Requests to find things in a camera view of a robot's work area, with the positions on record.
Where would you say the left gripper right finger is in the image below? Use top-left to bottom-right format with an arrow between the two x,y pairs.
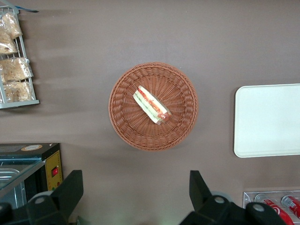
180,170 -> 247,225

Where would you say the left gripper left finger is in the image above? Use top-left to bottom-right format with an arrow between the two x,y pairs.
27,170 -> 84,225

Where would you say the tray of packaged snacks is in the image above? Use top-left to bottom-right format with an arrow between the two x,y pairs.
0,5 -> 40,110

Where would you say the cream plastic tray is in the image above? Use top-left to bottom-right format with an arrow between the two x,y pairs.
233,83 -> 300,158

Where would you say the black yellow food warmer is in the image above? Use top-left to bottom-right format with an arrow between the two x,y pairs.
0,142 -> 63,209

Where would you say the clear acrylic bottle rack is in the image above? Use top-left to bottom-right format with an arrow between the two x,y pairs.
243,190 -> 300,225

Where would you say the red cola bottle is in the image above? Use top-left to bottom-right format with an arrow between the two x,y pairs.
280,195 -> 300,215
254,193 -> 295,225

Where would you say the round brown wicker basket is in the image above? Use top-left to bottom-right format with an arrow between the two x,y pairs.
108,61 -> 199,152

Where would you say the wrapped sandwich wedge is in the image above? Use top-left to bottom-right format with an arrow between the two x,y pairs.
133,85 -> 171,125

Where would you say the clear bag of crackers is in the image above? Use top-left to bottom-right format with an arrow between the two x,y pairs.
0,30 -> 19,55
0,12 -> 23,39
2,81 -> 33,103
0,57 -> 34,84

